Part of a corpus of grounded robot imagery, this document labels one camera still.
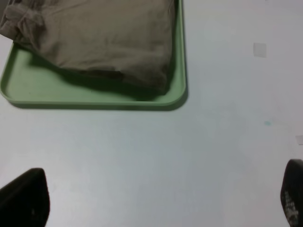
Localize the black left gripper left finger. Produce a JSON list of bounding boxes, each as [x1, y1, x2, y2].
[[0, 168, 50, 227]]

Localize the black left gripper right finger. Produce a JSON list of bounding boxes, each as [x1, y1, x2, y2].
[[280, 159, 303, 227]]

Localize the khaki shorts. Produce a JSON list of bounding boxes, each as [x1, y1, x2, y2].
[[0, 0, 176, 93]]

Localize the green plastic tray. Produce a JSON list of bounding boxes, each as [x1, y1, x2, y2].
[[0, 0, 188, 111]]

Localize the clear tape strip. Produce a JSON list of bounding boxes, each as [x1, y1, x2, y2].
[[295, 135, 303, 145], [253, 43, 267, 58]]

